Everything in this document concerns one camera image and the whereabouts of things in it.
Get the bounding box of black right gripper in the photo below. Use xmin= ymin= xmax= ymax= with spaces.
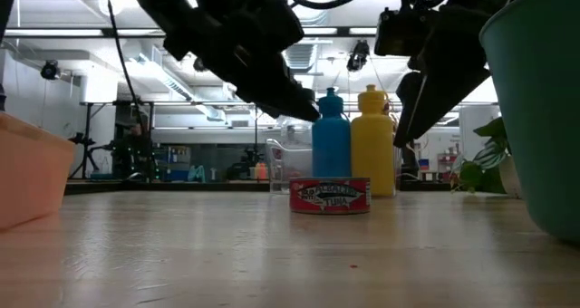
xmin=391 ymin=4 xmax=499 ymax=149

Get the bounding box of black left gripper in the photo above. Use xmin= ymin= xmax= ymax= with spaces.
xmin=198 ymin=0 xmax=321 ymax=122

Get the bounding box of clear bottle black cap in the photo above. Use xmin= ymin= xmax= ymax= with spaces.
xmin=279 ymin=115 xmax=314 ymax=177

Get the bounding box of yellow plastic bottle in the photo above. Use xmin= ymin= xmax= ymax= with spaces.
xmin=351 ymin=83 xmax=397 ymax=198

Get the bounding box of blue plastic bottle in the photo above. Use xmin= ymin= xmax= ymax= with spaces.
xmin=311 ymin=86 xmax=353 ymax=178

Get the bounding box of red label tuna can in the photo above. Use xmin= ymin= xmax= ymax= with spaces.
xmin=288 ymin=177 xmax=372 ymax=216

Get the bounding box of white cabinet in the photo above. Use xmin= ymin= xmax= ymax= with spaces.
xmin=458 ymin=104 xmax=499 ymax=162

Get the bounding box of green plant white pot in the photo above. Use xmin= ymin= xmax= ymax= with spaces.
xmin=450 ymin=116 xmax=522 ymax=197

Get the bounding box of teal plastic basket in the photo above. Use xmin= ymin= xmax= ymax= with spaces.
xmin=478 ymin=0 xmax=580 ymax=244

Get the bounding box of person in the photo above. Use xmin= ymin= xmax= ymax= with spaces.
xmin=112 ymin=121 xmax=158 ymax=181

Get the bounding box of black background stand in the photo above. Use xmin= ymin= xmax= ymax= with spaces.
xmin=67 ymin=101 xmax=108 ymax=178

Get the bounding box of black light bar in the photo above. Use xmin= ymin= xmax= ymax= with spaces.
xmin=0 ymin=25 xmax=380 ymax=39

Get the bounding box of orange translucent plastic bin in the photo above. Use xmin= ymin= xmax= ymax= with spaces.
xmin=0 ymin=111 xmax=76 ymax=231

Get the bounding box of silver ventilation duct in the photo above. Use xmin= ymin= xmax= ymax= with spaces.
xmin=283 ymin=43 xmax=321 ymax=73

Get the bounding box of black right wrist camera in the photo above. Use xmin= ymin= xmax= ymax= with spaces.
xmin=374 ymin=6 xmax=431 ymax=58

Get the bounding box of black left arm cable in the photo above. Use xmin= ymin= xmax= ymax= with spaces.
xmin=102 ymin=0 xmax=142 ymax=117

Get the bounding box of black aluminium table frame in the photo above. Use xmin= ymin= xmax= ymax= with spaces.
xmin=65 ymin=179 xmax=454 ymax=195

